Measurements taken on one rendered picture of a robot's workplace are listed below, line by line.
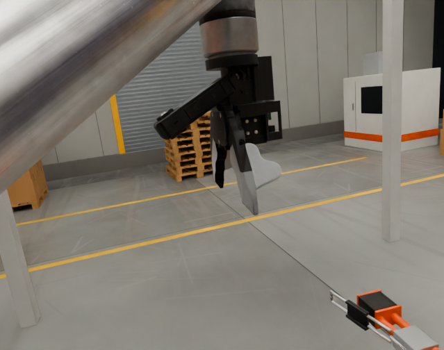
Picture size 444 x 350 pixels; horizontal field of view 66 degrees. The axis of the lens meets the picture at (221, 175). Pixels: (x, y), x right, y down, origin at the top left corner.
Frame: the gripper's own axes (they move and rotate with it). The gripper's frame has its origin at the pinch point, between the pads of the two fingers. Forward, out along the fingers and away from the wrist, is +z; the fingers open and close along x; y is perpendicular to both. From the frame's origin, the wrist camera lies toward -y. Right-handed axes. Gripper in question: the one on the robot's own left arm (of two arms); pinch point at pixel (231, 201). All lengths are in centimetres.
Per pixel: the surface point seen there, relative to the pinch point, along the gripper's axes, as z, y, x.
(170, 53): -127, 147, 885
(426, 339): 43, 43, 5
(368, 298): 42, 42, 22
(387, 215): 124, 231, 223
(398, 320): 44, 44, 13
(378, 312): 42, 40, 16
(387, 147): 54, 231, 223
